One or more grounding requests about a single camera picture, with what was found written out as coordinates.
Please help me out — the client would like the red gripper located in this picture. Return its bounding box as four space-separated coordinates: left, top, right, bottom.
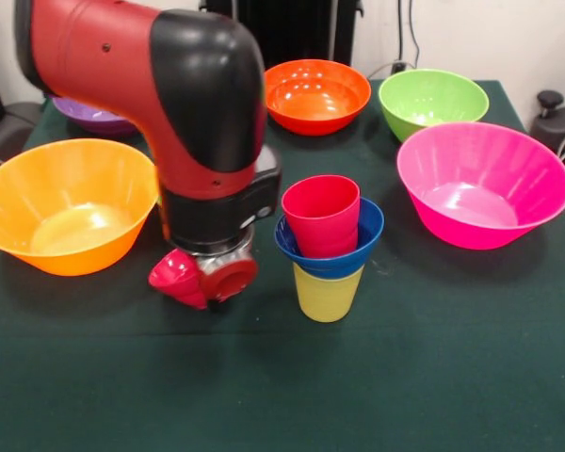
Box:
195 242 260 313

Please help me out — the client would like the small red bowl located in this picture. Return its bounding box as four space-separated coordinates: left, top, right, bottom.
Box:
148 249 208 311

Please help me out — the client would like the yellow translucent cup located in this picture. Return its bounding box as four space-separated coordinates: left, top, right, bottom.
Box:
292 262 364 324

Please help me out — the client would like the red cup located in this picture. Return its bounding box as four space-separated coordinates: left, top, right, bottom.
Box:
281 174 362 259

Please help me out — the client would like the small blue bowl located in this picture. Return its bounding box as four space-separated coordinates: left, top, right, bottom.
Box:
273 196 386 279

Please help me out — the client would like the orange bowl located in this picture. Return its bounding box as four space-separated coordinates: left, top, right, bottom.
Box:
263 58 373 137

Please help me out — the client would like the large pink bowl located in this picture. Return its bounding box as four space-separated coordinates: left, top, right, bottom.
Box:
395 121 565 251

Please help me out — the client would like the dark green tablecloth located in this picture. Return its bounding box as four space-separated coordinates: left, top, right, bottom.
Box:
0 78 565 452

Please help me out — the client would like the large yellow-orange bowl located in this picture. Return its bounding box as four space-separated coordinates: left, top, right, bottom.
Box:
0 137 160 277

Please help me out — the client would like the purple bowl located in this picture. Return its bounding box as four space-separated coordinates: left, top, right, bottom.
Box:
51 96 140 137

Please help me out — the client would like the large light green bowl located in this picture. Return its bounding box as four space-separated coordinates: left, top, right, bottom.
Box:
378 69 490 143

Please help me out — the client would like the black round base with knob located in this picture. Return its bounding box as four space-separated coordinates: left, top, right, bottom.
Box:
529 89 565 180

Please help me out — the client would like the black wall cable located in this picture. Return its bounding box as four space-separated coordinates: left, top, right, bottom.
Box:
395 0 423 67

